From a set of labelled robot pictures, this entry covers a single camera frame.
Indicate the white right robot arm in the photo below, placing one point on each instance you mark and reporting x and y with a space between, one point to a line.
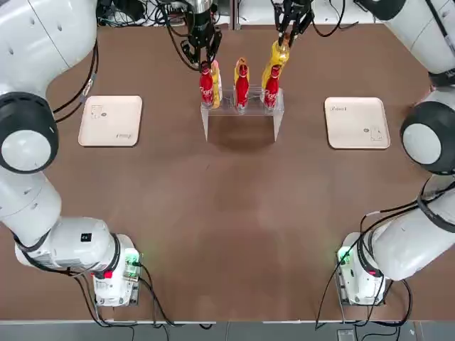
423 142

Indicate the beige plastic tray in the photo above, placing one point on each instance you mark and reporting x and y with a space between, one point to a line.
355 122
110 120

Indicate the yellow pear drink bottle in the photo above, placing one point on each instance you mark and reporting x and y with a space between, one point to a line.
236 72
217 85
281 53

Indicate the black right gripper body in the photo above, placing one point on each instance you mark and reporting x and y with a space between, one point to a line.
298 3

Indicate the red Coca-Cola bottle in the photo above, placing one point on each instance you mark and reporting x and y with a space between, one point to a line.
271 96
241 90
206 89

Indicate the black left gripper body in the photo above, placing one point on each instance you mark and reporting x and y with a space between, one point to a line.
202 26

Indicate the aluminium frame post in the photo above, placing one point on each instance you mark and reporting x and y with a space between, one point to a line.
235 14

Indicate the clear acrylic tiered shelf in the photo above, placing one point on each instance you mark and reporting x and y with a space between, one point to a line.
245 106

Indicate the grey floor box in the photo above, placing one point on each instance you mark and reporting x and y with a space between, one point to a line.
345 334

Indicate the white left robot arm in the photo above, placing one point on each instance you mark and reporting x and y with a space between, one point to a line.
32 142

